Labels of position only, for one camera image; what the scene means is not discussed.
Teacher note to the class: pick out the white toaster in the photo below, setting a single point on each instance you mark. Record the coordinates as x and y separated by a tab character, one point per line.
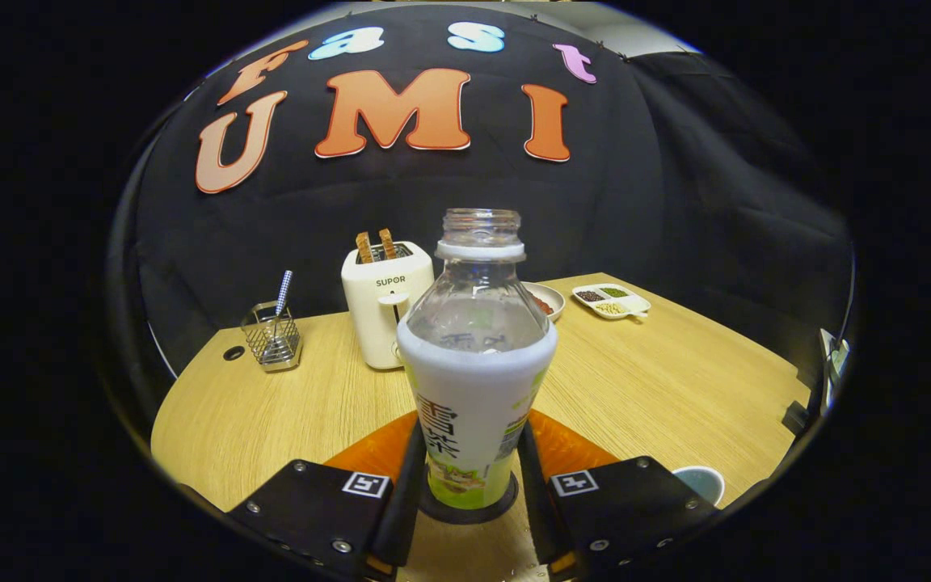
372	323

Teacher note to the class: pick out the dark brown round coaster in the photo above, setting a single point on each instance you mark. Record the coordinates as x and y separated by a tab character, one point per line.
465	516

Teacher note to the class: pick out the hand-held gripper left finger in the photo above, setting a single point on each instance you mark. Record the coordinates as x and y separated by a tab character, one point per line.
407	517

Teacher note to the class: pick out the white divided seed tray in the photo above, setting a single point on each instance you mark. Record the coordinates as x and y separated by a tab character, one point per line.
631	305

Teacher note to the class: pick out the toast slice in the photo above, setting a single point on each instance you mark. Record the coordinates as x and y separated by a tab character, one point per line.
364	247
387	242

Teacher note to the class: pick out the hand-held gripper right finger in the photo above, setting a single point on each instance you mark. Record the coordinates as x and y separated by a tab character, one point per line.
534	505

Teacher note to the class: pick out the white green label juice bottle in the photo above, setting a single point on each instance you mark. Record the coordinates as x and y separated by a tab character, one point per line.
473	388

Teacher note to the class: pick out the white cup blue inside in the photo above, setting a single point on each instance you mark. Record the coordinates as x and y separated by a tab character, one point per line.
700	482

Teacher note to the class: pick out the plate with brown food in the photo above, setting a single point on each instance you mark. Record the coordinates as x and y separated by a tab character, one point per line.
550	303

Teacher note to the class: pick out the wooden table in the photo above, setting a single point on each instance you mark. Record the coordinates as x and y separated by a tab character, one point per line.
659	388

